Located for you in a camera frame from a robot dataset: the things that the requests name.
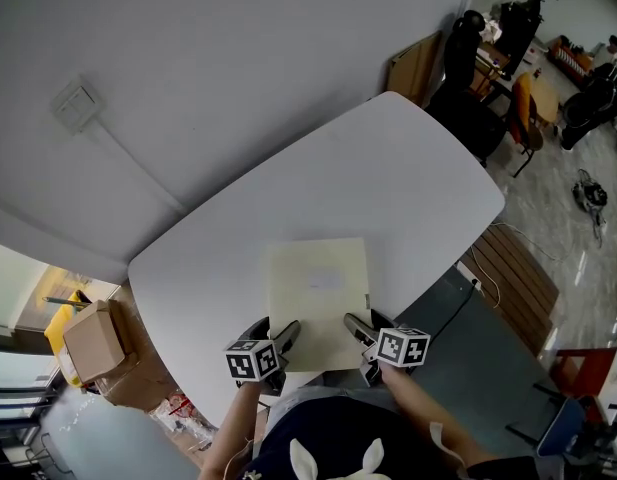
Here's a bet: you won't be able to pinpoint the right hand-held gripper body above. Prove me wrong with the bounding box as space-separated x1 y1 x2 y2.
358 326 432 389

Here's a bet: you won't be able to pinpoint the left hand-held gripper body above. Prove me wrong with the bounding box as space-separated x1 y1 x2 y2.
223 331 289 398

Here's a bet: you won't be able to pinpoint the person's right forearm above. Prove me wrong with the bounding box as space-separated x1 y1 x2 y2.
380 365 494 469

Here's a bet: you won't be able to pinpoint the person's left forearm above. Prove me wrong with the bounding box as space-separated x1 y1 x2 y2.
197 380 264 480

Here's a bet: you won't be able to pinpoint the red white noodle cup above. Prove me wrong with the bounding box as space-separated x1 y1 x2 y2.
165 391 197 419

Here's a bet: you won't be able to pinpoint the clear plastic wrapper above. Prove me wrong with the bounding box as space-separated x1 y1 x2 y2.
152 402 214 449

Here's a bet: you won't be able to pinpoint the white power strip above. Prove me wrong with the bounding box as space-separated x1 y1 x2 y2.
455 260 484 292

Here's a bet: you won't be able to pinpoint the person's navy top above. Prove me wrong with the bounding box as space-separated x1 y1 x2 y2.
237 395 539 480

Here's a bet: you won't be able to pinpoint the white bandage strip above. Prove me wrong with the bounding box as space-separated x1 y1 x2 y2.
428 421 472 469

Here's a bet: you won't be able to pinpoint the flattened cardboard sheets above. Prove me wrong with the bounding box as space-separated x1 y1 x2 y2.
95 282 269 469

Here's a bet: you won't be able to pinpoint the wooden plank platform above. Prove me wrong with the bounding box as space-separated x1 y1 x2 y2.
460 223 561 357

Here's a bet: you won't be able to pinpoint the brown cardboard box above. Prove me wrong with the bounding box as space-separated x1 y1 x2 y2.
62 299 127 385

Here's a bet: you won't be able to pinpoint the blue chair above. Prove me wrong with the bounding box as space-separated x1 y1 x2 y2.
505 382 589 462

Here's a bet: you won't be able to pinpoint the red cabinet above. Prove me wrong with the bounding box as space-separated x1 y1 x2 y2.
552 346 617 434

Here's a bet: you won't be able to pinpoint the yellow plastic bin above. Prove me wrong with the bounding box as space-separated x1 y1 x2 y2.
43 290 92 389

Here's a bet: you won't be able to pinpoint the black office chair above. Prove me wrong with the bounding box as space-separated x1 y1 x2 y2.
425 10 509 169

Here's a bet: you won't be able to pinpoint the black framed glass door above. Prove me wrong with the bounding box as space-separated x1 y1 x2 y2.
0 347 64 480

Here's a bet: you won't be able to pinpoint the leaning cardboard panel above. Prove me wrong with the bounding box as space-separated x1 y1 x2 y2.
386 30 444 109

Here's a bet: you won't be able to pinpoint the orange chair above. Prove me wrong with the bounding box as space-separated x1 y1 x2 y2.
507 71 545 179

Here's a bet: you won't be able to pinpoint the cluttered wooden table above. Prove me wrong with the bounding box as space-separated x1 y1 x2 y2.
470 42 514 99

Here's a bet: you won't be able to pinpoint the round wooden table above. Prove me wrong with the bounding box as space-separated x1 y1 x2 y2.
530 75 560 127

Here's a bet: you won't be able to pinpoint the black coat rack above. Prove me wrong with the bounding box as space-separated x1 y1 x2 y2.
495 0 559 82

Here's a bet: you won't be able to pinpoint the orange shelf unit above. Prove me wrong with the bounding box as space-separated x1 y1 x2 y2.
545 35 597 79

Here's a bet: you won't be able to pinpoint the black power cable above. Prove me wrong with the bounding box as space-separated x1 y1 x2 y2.
427 280 482 344

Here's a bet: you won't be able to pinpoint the white cable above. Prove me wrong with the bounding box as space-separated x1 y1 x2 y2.
470 222 574 309

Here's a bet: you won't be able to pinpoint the white cable conduit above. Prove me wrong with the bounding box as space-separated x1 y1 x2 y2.
87 117 184 214

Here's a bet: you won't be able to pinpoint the tangled cable bundle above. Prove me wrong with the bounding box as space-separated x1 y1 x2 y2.
571 168 609 249

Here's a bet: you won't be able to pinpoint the white wall junction box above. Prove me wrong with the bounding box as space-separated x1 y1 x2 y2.
50 75 105 134

